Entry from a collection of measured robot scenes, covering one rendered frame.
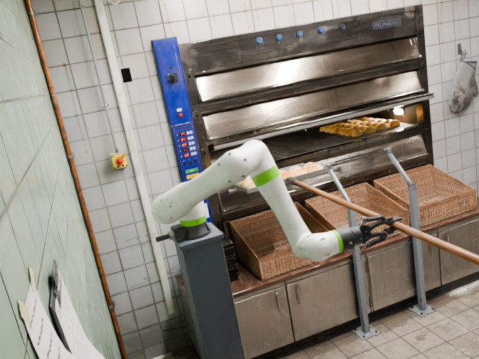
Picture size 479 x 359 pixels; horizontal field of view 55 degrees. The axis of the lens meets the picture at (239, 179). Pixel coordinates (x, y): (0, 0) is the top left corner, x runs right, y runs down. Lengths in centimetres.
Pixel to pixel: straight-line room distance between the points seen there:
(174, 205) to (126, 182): 125
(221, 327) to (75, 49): 184
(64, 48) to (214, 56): 94
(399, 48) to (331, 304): 199
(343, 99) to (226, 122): 93
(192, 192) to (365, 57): 221
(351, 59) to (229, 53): 95
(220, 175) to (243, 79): 160
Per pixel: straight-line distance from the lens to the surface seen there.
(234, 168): 170
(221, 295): 223
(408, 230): 191
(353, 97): 364
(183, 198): 187
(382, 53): 379
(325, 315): 327
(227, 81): 322
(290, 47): 341
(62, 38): 307
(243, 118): 326
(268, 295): 301
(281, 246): 342
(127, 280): 332
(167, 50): 309
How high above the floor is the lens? 194
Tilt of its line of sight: 14 degrees down
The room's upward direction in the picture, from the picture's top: 10 degrees counter-clockwise
